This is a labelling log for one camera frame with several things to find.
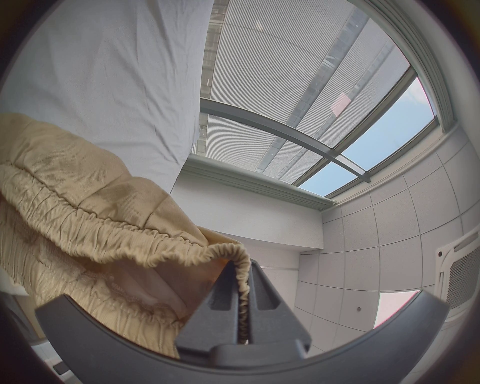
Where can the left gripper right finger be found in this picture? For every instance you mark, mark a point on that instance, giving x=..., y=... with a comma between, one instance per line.
x=270, y=326

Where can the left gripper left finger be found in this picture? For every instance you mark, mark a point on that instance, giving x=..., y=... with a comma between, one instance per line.
x=221, y=330

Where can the tan shorts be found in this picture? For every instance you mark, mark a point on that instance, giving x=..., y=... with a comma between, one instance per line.
x=75, y=187

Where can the square ceiling light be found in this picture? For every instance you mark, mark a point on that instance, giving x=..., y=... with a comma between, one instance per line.
x=393, y=307

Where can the white ceiling air conditioner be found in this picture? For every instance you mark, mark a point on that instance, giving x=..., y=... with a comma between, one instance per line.
x=463, y=270

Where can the window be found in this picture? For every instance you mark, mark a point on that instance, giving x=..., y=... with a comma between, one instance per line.
x=300, y=75

